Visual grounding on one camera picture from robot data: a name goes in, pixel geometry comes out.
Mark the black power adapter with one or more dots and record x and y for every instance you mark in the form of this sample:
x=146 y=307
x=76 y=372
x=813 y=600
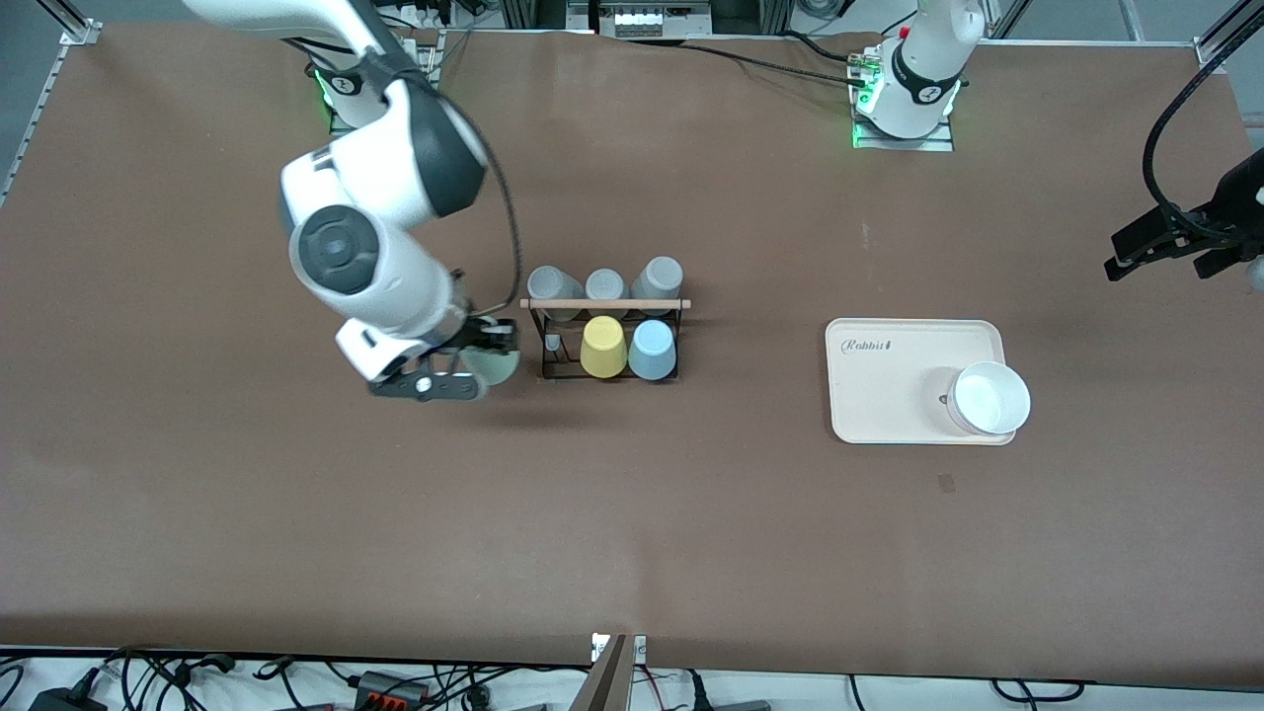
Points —
x=59 y=701

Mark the white bowl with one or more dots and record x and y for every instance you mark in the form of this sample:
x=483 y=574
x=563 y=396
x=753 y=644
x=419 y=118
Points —
x=989 y=400

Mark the beige plastic tray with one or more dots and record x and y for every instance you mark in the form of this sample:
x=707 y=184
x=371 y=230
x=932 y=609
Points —
x=908 y=375

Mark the blue plastic cup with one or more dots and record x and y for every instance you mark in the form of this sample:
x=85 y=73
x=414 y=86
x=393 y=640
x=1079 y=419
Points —
x=652 y=351

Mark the black orange power strip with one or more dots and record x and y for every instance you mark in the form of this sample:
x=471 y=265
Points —
x=380 y=683

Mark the pale grey plastic cup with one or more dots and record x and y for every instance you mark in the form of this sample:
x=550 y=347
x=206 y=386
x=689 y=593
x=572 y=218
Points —
x=604 y=284

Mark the aluminium frame rail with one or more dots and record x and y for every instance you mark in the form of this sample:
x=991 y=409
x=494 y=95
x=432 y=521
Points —
x=44 y=109

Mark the yellow plastic cup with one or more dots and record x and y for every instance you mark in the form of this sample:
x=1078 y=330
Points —
x=603 y=348

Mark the aluminium corner bracket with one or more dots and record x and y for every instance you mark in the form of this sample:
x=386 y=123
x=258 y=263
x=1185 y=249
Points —
x=1211 y=51

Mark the white power strip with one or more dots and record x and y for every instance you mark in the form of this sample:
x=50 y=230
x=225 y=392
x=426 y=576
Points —
x=642 y=20

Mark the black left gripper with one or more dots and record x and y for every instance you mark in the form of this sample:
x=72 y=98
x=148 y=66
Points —
x=1235 y=200

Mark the silver mounting bracket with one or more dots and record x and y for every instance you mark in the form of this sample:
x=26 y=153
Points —
x=640 y=648

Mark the green plastic cup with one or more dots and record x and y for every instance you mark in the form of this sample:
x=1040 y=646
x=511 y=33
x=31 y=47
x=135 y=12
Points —
x=499 y=370

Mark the grey metal camera post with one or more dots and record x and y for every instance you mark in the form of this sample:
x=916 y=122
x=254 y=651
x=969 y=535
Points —
x=607 y=681

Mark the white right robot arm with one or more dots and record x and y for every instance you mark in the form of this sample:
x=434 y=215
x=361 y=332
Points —
x=395 y=267

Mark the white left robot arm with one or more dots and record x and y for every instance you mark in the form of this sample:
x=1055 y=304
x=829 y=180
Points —
x=923 y=59

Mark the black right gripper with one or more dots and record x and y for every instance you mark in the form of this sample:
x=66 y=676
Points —
x=478 y=336

